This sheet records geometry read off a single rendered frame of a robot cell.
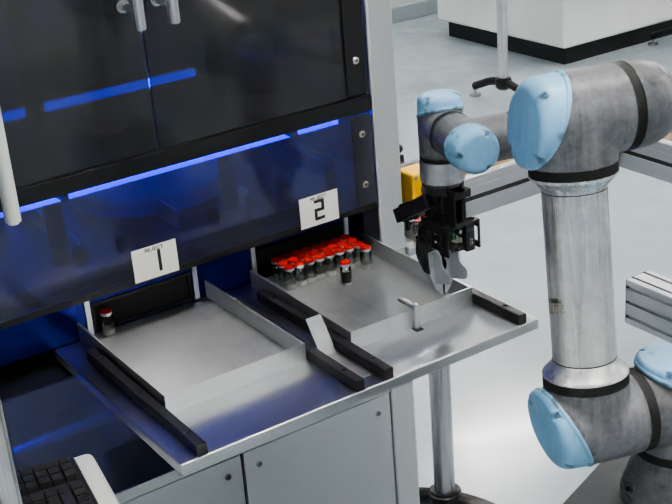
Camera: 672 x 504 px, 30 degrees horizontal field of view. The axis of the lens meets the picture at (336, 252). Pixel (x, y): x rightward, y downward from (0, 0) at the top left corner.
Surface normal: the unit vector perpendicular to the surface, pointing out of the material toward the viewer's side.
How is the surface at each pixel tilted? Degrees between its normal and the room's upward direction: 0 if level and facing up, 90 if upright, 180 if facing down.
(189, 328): 0
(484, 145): 90
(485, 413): 0
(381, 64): 90
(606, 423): 83
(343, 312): 0
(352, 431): 90
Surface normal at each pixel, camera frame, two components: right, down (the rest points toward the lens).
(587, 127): 0.29, 0.25
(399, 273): -0.07, -0.91
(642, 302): -0.83, 0.28
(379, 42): 0.56, 0.29
